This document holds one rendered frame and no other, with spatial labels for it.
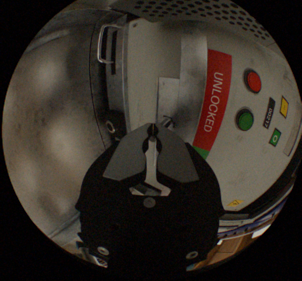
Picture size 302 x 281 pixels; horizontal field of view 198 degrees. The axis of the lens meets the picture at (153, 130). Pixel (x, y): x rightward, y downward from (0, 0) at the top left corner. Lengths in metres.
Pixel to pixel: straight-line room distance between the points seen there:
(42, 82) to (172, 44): 0.24
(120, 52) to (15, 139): 0.29
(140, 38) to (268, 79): 0.22
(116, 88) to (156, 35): 0.13
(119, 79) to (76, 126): 0.14
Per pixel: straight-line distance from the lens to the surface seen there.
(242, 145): 0.19
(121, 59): 0.20
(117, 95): 0.22
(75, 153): 0.27
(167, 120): 0.17
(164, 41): 0.17
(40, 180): 0.30
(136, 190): 0.43
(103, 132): 0.29
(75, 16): 0.24
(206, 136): 0.17
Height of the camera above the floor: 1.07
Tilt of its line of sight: 25 degrees down
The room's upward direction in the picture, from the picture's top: 109 degrees clockwise
